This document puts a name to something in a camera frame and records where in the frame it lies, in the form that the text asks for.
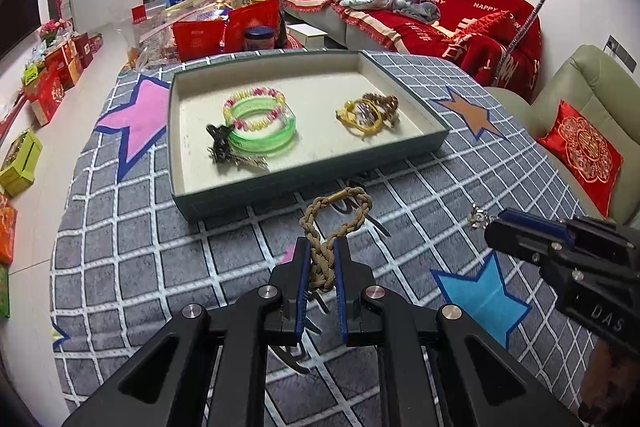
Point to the yellow-green carton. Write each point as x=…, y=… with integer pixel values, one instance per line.
x=17, y=162

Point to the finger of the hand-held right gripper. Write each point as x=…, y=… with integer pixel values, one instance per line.
x=535, y=222
x=515, y=242

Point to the grey crumpled cloth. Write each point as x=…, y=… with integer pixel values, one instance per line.
x=422, y=11

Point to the green translucent bangle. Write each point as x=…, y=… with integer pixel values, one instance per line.
x=260, y=147

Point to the black hair claw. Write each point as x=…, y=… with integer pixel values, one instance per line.
x=217, y=134

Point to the blue-lidded jar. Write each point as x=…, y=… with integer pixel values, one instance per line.
x=259, y=39

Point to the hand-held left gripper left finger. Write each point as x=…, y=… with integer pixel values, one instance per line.
x=302, y=277

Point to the grey grid star-print blanket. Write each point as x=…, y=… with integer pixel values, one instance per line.
x=150, y=232

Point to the grey-green shallow tray box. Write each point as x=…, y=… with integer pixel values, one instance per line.
x=310, y=142

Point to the pile of red gift boxes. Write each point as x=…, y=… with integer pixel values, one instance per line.
x=52, y=82

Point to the person's right hand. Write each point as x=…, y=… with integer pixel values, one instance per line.
x=605, y=377

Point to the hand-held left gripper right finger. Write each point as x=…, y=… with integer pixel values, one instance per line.
x=341, y=277

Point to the red embroidered cushion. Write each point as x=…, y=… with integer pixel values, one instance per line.
x=582, y=152

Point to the red sofa with cushions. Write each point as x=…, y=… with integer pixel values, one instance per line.
x=475, y=2

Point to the pale green armchair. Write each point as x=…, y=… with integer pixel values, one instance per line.
x=595, y=82

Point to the pink flower bouquet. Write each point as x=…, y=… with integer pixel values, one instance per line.
x=52, y=29

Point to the red paper bag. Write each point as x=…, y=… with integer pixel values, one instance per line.
x=252, y=17
x=197, y=39

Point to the metal telescopic rod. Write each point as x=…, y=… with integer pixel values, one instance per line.
x=530, y=22

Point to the silver hair clip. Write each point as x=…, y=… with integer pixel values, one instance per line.
x=245, y=162

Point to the white footstool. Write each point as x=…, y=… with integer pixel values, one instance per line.
x=307, y=34

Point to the orange snack bag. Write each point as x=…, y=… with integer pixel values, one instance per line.
x=6, y=232

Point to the green snack bag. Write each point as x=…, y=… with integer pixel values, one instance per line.
x=4, y=292

